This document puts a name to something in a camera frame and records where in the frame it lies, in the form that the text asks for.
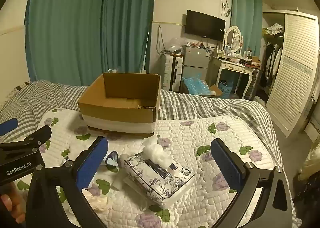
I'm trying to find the hanging clothes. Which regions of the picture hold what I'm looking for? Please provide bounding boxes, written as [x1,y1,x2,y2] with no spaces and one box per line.
[262,43,283,81]

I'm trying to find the grey checked bedsheet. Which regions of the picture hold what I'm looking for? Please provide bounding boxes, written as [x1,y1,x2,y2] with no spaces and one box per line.
[0,80,278,143]

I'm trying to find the white suitcase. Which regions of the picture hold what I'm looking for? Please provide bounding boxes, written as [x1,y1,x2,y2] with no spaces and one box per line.
[161,54,184,92]

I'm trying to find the dark cloth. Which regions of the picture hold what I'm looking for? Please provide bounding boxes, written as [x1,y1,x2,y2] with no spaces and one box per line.
[294,140,320,208]

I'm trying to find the white floral quilted mat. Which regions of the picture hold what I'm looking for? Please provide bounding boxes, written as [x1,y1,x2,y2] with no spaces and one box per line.
[15,108,295,228]

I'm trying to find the clear plastic bag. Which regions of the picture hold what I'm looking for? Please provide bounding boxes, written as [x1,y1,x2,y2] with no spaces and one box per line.
[169,38,187,53]

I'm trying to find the white clothes pile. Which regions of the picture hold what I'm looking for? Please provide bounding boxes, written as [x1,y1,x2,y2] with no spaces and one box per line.
[269,23,284,35]

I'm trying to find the black wall television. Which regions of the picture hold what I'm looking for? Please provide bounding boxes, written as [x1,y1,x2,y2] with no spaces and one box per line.
[185,10,226,41]

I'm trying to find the blue basket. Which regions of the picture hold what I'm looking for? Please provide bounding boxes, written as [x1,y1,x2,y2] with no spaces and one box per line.
[219,79,234,98]

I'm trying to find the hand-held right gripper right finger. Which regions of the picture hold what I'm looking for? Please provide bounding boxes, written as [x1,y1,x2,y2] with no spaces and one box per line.
[211,138,293,228]

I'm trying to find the person's left hand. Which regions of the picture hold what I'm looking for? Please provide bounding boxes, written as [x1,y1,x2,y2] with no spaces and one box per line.
[0,182,27,224]

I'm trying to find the blue patterned small cloth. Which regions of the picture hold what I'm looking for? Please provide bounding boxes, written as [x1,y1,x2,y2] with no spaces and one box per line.
[105,151,120,167]

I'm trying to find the floral tissue box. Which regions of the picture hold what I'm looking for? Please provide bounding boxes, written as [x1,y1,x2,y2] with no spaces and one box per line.
[124,135,195,210]

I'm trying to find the wide teal curtain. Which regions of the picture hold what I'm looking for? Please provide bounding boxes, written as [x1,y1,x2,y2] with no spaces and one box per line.
[25,0,157,86]

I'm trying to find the white dressing table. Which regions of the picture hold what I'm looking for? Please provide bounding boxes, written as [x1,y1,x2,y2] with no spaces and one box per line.
[215,54,260,99]

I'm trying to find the white louvered wardrobe door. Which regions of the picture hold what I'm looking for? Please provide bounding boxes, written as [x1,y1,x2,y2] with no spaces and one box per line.
[265,14,319,138]

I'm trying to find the narrow teal curtain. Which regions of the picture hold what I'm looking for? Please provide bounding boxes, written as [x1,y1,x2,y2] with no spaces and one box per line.
[230,0,263,58]

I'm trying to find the silver mini fridge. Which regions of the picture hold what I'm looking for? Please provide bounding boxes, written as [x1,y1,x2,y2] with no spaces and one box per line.
[182,45,212,81]

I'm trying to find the white oval mirror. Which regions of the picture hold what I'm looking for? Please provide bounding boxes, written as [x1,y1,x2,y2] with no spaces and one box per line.
[223,26,243,55]

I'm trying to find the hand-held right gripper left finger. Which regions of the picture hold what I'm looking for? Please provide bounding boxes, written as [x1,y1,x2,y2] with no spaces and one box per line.
[26,136,108,228]

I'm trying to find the pile of blue plastic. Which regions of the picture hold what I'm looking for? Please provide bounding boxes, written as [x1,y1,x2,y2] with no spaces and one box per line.
[182,73,213,96]

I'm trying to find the white mop pole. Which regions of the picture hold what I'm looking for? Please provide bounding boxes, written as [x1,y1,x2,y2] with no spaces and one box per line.
[142,31,150,74]

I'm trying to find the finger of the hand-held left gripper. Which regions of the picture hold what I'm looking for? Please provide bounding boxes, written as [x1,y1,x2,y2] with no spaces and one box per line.
[0,125,52,156]
[0,118,19,136]

